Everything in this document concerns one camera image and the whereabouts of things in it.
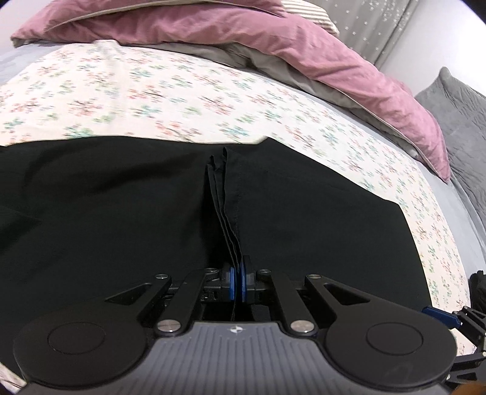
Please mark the pink pillow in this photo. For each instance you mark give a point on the pink pillow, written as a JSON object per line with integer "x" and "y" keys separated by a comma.
{"x": 152, "y": 5}

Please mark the black pants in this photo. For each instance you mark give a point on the black pants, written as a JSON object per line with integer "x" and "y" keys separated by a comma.
{"x": 114, "y": 212}

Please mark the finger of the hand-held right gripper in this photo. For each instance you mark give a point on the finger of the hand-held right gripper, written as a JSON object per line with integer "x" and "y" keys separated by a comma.
{"x": 469, "y": 362}
{"x": 440, "y": 317}

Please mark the floral bed sheet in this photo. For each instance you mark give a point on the floral bed sheet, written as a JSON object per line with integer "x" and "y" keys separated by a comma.
{"x": 159, "y": 95}

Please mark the grey star curtain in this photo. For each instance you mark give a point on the grey star curtain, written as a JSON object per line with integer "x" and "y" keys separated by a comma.
{"x": 372, "y": 26}

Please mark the pink duvet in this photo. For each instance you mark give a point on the pink duvet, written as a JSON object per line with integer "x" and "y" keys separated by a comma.
{"x": 265, "y": 34}

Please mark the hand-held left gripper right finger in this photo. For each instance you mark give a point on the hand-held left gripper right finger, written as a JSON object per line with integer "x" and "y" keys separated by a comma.
{"x": 246, "y": 283}

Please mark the striped pillow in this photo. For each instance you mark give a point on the striped pillow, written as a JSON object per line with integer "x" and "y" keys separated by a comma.
{"x": 315, "y": 17}

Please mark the grey quilted pillow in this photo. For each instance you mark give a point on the grey quilted pillow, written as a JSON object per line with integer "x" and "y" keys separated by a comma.
{"x": 461, "y": 125}

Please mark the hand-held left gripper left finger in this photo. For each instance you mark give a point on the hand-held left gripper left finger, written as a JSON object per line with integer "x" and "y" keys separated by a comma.
{"x": 231, "y": 284}

